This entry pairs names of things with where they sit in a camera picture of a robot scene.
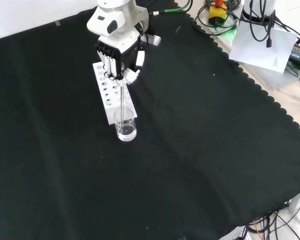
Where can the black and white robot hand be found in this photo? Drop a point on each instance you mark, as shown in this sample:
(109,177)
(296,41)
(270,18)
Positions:
(125,45)

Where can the white test tube rack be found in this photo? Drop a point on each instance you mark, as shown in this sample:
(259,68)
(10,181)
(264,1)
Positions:
(107,95)

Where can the clear cloth clip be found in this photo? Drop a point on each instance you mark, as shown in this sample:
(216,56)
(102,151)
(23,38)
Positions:
(57,22)

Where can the clear glass beaker with water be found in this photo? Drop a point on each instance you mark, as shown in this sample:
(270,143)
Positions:
(126,132)

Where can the yellow stop button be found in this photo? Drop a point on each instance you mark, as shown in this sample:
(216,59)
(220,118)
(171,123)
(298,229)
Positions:
(217,12)

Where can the black bench cloth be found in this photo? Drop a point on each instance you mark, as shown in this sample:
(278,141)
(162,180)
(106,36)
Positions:
(65,150)

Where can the white paper sheet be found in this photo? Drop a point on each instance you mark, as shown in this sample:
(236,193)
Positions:
(262,47)

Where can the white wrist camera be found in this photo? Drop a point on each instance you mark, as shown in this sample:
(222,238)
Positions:
(153,40)

